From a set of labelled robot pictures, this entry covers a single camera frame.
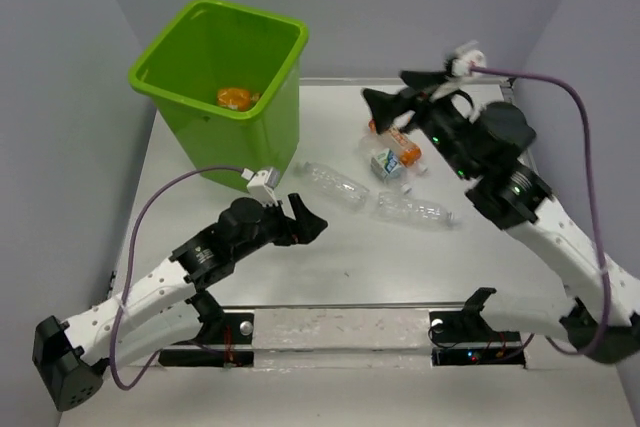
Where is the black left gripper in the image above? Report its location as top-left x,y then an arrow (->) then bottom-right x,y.
233,192 -> 326,260

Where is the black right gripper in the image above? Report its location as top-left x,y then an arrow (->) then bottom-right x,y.
357,71 -> 471,180

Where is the small orange juice bottle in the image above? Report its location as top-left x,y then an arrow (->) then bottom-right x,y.
216,87 -> 261,112

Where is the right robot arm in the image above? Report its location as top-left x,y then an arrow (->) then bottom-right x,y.
362,71 -> 639,365

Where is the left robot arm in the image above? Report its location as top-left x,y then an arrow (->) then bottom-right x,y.
32,193 -> 328,412

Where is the clear crushed bottle near bin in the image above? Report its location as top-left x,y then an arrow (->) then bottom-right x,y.
294,162 -> 370,211

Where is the green plastic bin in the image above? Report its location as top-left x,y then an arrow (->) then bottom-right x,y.
128,0 -> 309,191

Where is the orange capped orange label bottle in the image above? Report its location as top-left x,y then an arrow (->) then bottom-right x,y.
368,120 -> 422,167

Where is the clear bottle green white label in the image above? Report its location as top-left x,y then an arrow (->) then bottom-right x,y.
358,133 -> 412,195

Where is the clear crushed bottle centre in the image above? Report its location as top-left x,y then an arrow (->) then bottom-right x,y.
373,192 -> 459,231

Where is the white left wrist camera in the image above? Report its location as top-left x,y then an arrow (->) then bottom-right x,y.
241,167 -> 280,206

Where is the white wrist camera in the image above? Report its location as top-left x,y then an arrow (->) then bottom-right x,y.
241,167 -> 280,206
444,40 -> 487,81

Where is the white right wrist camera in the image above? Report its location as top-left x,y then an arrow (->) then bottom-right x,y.
444,40 -> 487,81

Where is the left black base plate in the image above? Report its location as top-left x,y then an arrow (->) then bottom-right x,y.
157,310 -> 255,369

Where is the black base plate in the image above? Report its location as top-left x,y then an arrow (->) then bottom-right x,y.
157,310 -> 255,369
427,287 -> 531,367

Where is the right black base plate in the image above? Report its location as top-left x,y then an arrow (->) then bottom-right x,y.
427,287 -> 531,367

